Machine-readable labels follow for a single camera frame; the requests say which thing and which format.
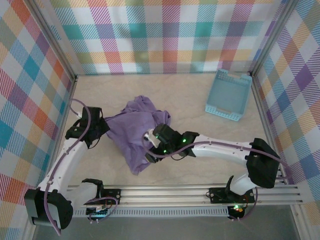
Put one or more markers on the aluminium side rail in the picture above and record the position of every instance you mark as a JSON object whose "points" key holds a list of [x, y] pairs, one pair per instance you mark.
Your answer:
{"points": [[71, 87], [262, 112]]}

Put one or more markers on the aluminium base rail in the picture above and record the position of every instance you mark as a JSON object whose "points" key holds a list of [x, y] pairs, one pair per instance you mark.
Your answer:
{"points": [[162, 195]]}

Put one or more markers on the left aluminium side rail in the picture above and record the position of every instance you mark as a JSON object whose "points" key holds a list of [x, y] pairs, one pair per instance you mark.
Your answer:
{"points": [[71, 87]]}

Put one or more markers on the left aluminium frame post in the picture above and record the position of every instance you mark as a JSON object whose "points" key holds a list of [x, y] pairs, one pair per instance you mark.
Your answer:
{"points": [[53, 40]]}

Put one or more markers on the left aluminium frame leg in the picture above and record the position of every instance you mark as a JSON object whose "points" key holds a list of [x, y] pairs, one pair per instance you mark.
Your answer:
{"points": [[28, 235]]}

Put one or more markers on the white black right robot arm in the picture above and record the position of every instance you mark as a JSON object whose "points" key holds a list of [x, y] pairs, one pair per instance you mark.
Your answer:
{"points": [[220, 155]]}

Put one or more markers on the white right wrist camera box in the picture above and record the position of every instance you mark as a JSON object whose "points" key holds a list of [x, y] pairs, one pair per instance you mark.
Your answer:
{"points": [[150, 137]]}

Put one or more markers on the right aluminium side rail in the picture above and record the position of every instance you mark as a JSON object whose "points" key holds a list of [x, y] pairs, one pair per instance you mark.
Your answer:
{"points": [[262, 112]]}

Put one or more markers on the aluminium frame leg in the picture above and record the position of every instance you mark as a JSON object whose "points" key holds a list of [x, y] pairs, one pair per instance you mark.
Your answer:
{"points": [[298, 225], [28, 235]]}

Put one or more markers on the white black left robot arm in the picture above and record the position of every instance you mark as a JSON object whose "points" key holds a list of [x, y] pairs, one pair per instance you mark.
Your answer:
{"points": [[70, 157]]}

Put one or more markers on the aluminium frame post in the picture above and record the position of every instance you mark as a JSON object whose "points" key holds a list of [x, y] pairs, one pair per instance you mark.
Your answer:
{"points": [[53, 40], [272, 37]]}

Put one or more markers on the right aluminium frame leg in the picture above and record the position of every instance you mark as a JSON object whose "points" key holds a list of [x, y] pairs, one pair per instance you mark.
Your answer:
{"points": [[298, 225]]}

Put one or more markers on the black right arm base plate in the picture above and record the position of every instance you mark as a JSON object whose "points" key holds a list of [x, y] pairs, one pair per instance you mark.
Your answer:
{"points": [[217, 195]]}

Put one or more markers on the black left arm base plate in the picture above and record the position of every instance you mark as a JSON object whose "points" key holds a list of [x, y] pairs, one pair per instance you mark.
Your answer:
{"points": [[115, 195]]}

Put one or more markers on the light blue plastic basket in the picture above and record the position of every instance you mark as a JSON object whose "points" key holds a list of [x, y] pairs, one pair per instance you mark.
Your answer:
{"points": [[227, 95]]}

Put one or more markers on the purple t-shirt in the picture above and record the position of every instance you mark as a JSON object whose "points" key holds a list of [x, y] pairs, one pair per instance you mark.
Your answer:
{"points": [[130, 130]]}

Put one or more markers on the right aluminium frame post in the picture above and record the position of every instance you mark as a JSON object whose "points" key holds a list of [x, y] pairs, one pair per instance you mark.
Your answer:
{"points": [[272, 37]]}

